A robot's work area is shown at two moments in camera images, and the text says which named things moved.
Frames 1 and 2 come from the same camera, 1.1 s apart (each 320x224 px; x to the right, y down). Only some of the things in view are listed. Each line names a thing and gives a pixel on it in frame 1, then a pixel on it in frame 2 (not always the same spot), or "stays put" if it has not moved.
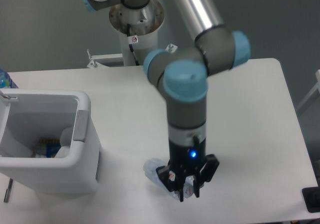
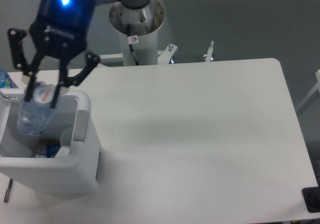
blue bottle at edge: (5, 81) stays put
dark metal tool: (8, 191) stays put
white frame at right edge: (317, 87) stays put
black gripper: (186, 160) → (61, 30)
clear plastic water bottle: (150, 166) → (35, 116)
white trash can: (28, 115) stays put
